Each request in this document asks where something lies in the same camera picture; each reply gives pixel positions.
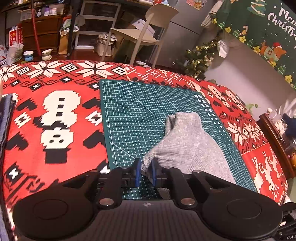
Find white drawer unit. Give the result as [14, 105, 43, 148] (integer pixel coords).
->
[75, 1, 121, 49]

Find white ceramic cup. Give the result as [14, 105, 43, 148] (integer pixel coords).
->
[41, 49, 52, 61]

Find grey polo shirt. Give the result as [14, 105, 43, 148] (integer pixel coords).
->
[141, 112, 236, 184]

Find white plastic bag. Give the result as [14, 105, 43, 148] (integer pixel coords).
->
[6, 43, 23, 66]

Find dark blue cloth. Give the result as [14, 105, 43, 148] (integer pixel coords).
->
[282, 113, 296, 138]

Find beige plastic chair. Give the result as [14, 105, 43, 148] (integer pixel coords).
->
[102, 4, 179, 68]

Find wooden drawer chest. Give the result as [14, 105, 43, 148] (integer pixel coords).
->
[22, 15, 62, 55]

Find grey refrigerator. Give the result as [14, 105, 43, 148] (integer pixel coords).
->
[154, 0, 216, 68]

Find green cutting mat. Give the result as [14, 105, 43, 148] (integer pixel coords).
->
[99, 79, 256, 191]

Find green christmas wall banner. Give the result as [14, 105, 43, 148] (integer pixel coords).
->
[212, 0, 295, 88]

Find red christmas pattern blanket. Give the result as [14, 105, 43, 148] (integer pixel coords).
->
[1, 61, 287, 240]

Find dark wooden side cabinet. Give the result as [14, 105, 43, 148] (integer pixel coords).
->
[257, 113, 295, 179]

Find blue ceramic cup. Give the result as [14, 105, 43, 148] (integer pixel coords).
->
[23, 50, 34, 62]

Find dark desk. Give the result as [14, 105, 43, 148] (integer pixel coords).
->
[66, 1, 152, 58]

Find red broom handle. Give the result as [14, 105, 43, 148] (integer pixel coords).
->
[31, 0, 42, 57]

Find folded blue jeans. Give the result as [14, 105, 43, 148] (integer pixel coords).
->
[0, 94, 16, 168]

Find small christmas tree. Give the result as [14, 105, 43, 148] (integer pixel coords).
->
[177, 39, 218, 79]

